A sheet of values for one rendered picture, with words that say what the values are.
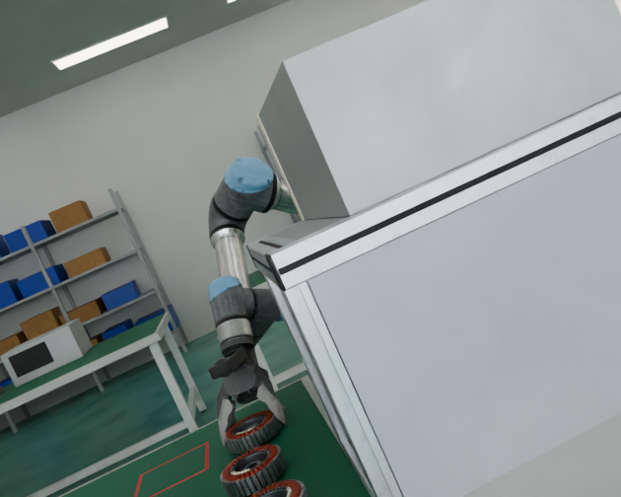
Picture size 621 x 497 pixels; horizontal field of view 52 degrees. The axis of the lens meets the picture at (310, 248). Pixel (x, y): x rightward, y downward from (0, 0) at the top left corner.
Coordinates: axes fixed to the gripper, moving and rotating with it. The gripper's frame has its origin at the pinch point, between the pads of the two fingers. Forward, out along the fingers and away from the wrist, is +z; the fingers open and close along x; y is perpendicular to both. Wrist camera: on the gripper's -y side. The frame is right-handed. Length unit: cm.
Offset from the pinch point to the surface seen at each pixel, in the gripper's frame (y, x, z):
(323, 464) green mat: -16.7, -17.6, 12.8
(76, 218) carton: 388, 308, -388
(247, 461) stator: -13.4, -3.5, 7.4
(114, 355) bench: 178, 145, -114
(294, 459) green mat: -11.5, -11.2, 9.3
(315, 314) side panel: -52, -32, 2
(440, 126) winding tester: -51, -54, -15
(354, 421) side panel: -44, -31, 14
